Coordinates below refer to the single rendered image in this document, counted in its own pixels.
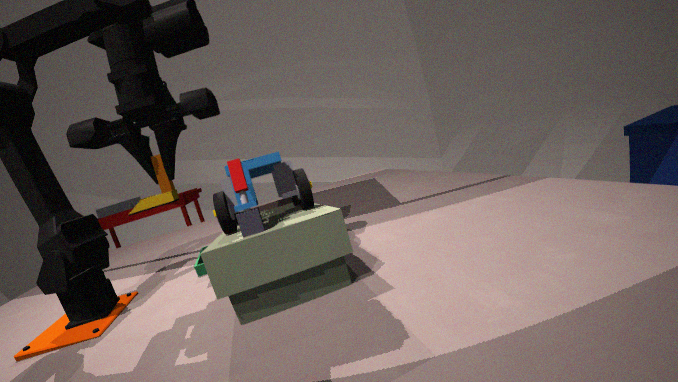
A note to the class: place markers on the yellow block with orange post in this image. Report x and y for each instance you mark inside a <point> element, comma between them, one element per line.
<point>169,193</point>

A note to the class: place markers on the red-headed metal pin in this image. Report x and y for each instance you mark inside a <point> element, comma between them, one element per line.
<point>238,179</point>

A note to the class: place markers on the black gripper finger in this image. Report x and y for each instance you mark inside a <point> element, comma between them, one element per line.
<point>166,135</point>
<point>138,146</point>

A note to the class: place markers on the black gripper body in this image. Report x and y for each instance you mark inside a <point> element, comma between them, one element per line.
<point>140,97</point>

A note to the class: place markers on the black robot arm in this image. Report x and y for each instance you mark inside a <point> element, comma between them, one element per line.
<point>73,246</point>

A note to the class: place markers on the green tray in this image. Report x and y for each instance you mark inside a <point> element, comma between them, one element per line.
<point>199,265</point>

